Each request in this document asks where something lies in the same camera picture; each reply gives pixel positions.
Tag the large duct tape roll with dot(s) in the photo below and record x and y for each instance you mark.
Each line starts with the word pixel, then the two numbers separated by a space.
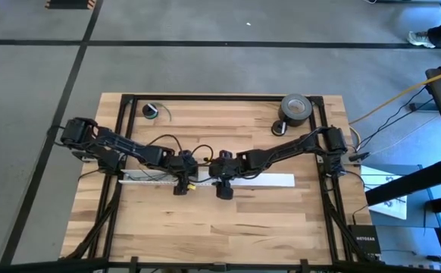
pixel 284 113

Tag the person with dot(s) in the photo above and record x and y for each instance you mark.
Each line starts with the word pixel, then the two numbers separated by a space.
pixel 421 39

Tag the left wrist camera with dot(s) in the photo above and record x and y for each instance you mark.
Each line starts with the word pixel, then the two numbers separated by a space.
pixel 193 167

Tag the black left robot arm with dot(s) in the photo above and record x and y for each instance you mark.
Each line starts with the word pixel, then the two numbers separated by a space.
pixel 129 146

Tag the white marker sheet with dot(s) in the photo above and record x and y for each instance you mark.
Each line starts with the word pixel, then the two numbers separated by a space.
pixel 395 208

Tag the black aluminium table frame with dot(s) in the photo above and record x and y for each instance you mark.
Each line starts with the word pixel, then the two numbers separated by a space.
pixel 224 97

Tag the white duct cover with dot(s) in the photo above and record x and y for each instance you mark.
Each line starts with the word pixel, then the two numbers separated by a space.
pixel 266 180

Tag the black orange striped mat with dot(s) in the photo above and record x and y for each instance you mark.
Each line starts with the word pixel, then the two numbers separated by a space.
pixel 69 4

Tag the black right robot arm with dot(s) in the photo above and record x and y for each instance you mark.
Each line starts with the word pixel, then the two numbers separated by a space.
pixel 288 149

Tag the black stand beams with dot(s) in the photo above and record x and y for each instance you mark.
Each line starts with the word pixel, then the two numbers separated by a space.
pixel 413 180

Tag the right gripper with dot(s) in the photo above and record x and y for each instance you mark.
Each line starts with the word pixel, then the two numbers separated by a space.
pixel 226 168

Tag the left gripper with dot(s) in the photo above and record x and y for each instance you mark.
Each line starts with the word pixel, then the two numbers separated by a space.
pixel 182 167

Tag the small tape roll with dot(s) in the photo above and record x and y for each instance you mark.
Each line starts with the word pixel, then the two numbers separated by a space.
pixel 273 129

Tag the black network switch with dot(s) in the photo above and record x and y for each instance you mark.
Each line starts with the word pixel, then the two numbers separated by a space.
pixel 364 239

